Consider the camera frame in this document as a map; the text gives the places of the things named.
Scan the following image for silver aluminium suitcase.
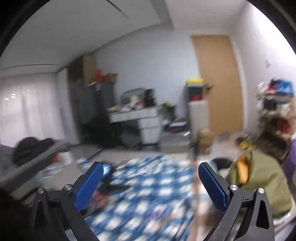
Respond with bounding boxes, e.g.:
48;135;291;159
159;131;190;153

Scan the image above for cardboard box on refrigerator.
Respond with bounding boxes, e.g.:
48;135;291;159
102;73;118;84

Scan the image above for black clothes pile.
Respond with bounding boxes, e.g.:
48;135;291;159
13;137;55;166

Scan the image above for black refrigerator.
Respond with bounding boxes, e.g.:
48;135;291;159
69;82;116;148

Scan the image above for olive green folded jacket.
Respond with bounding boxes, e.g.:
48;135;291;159
226;151;292;218

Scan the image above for dark tall wardrobe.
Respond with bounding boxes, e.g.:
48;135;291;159
68;55;97;86

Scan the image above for cardboard box on floor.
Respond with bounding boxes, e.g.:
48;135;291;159
198;129;214;155

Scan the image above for blue plaid flannel shirt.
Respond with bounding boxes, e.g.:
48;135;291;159
85;155;195;240

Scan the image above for checked bed blanket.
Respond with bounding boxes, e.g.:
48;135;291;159
188;173;221;241

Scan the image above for white narrow cabinet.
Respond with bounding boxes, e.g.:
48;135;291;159
188;100;209;142

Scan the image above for white desk with drawers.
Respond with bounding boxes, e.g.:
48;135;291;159
108;106;162;145

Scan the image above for wooden shoe rack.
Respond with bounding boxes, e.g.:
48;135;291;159
256;79;295;142

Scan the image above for stacked shoe boxes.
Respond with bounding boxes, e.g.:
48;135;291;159
185;78;204;102

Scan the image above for purple bag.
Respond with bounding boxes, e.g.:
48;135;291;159
282;138;295;182

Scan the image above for white curtain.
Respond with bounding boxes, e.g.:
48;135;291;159
1;73;65;147

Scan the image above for black red shoe box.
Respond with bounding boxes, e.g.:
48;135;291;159
169;121;187;132

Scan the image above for wooden door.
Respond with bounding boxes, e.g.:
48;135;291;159
191;35;244;134

